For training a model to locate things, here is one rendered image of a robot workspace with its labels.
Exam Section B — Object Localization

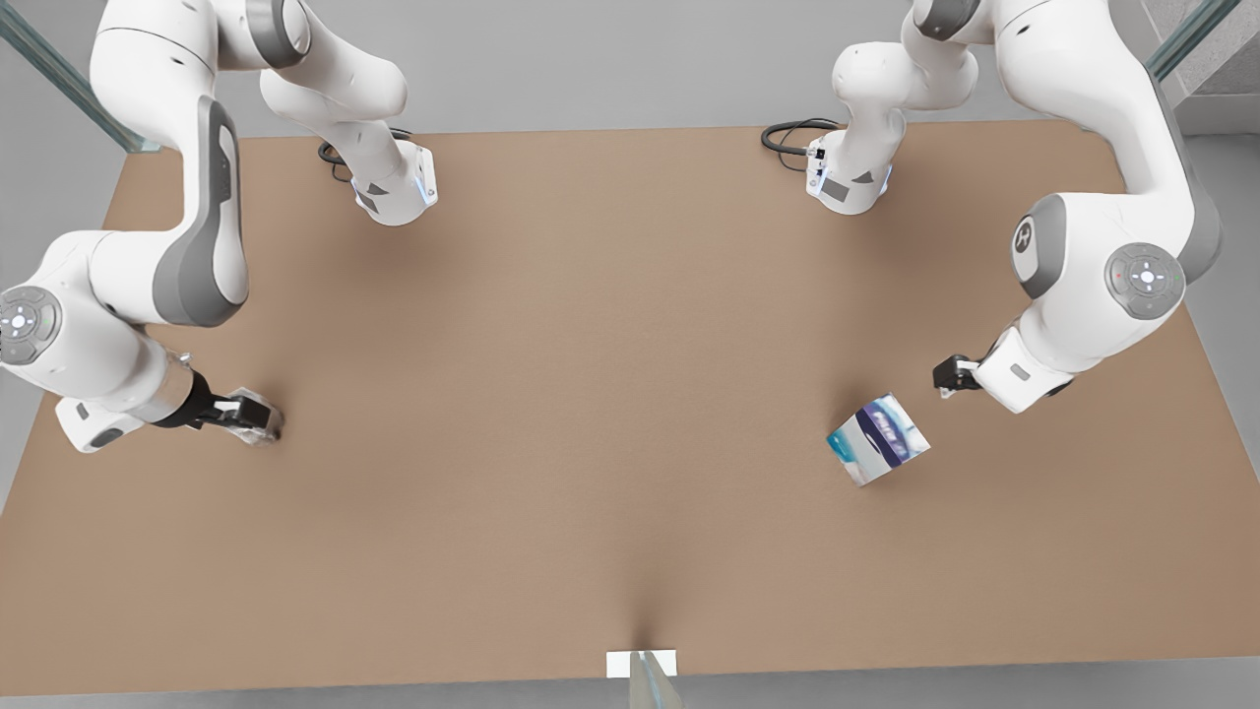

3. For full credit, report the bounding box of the black cable loop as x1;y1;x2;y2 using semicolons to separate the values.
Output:
760;117;845;174
316;127;415;185

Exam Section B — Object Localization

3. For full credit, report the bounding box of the silver frame post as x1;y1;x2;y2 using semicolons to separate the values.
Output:
1145;0;1243;83
0;4;161;156
628;651;684;709

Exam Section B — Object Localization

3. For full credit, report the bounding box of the white and blue printed box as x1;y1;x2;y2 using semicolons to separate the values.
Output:
826;393;932;488

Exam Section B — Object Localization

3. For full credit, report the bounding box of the white post foot plate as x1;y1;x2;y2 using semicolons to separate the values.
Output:
605;649;680;680

